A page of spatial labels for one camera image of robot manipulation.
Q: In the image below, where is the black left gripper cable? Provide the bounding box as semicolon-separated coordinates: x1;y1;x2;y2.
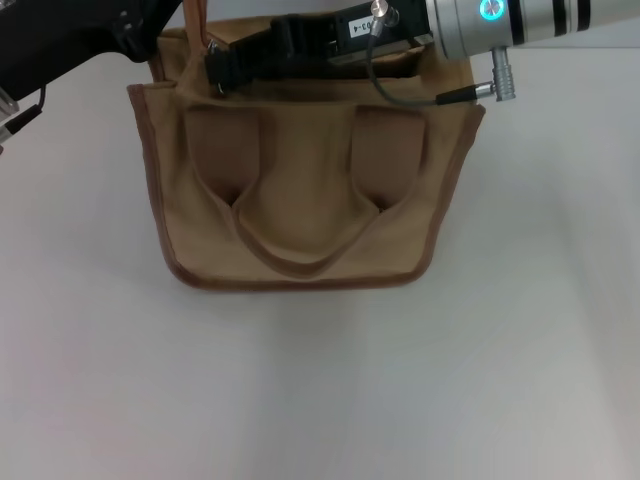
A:
0;87;49;151

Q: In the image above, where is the khaki canvas food bag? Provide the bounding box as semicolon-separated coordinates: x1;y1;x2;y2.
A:
126;0;488;292

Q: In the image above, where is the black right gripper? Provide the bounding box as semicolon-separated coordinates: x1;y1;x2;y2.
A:
204;0;434;95

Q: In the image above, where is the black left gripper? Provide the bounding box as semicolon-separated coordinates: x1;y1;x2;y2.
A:
0;0;184;104

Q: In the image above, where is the grey right gripper cable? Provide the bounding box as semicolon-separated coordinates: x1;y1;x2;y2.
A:
367;0;519;108

